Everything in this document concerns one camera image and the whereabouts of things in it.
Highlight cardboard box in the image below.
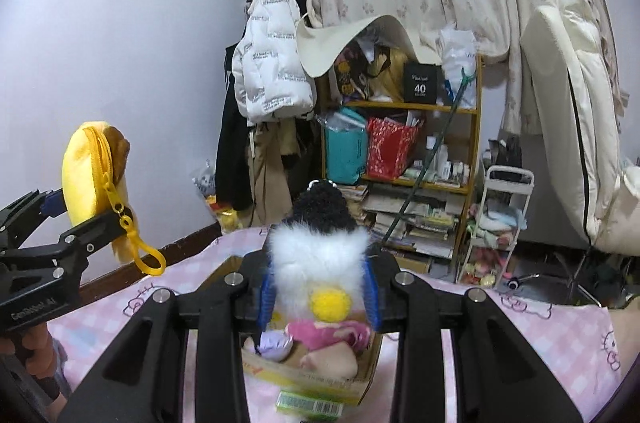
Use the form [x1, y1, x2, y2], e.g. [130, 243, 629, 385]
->
[240, 253, 386, 406]

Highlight yellow plush toy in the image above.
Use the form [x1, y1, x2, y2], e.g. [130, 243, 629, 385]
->
[207, 198, 246, 234]

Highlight white furry plush toy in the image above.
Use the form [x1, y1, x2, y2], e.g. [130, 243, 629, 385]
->
[265, 178, 373, 324]

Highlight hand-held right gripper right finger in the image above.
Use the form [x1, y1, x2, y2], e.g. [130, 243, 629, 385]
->
[365, 253, 583, 423]

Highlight green pole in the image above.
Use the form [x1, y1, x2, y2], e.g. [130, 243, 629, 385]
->
[385, 68, 476, 244]

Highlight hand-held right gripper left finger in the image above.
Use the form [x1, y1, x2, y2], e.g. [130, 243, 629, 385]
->
[57, 253, 276, 423]

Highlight small green box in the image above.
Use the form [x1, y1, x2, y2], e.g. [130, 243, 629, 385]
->
[277, 390, 346, 416]

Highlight yellow and black bag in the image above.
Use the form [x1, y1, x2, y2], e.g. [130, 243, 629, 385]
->
[332, 48, 406, 101]

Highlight white puffer jacket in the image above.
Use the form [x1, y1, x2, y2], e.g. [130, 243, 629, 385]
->
[232, 0, 318, 121]

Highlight row of small bottles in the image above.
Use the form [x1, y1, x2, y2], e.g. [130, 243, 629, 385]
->
[415, 143, 473, 189]

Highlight person's left hand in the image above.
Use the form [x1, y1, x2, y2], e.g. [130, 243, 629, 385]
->
[0, 325, 57, 379]

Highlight white plastic bag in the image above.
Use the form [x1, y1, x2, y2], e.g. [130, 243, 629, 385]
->
[439, 26, 478, 109]

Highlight black coat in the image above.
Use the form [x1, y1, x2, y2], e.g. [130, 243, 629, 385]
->
[215, 93, 256, 211]

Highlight beige coat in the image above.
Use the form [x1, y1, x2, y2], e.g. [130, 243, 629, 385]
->
[247, 123, 293, 224]

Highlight teal bag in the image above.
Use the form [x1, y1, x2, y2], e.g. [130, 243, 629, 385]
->
[322, 108, 368, 186]

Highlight clear bag of toys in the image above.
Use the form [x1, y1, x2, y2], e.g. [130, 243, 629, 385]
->
[192, 163, 221, 199]

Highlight stack of books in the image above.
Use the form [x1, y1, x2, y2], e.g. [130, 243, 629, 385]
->
[342, 183, 371, 224]

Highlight cream folded mattress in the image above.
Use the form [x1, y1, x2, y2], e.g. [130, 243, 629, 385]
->
[520, 0, 640, 254]

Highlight red patterned bag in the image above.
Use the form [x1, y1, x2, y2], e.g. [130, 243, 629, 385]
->
[366, 117, 423, 181]

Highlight pile of papers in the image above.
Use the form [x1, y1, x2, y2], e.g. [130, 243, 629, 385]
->
[362, 193, 466, 259]

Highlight black box with white print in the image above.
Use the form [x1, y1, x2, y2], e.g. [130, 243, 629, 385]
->
[402, 63, 440, 105]

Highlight white trolley cart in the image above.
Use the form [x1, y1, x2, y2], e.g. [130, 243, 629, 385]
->
[457, 166, 535, 289]

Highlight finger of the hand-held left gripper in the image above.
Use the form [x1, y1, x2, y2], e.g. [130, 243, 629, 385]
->
[0, 188, 68, 249]
[0, 209, 136, 276]

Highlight dark wooden bed frame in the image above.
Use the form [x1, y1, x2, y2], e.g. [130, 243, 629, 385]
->
[80, 223, 221, 299]

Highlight cream floppy cloth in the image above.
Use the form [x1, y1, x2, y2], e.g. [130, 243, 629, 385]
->
[295, 16, 441, 79]

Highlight yellow plush pouch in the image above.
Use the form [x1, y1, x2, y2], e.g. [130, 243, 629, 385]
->
[61, 120, 167, 276]

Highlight wooden shelf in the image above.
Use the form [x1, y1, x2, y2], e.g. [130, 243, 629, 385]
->
[320, 53, 486, 274]

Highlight pink plush toy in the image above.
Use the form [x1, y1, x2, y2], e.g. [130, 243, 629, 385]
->
[285, 320, 373, 351]

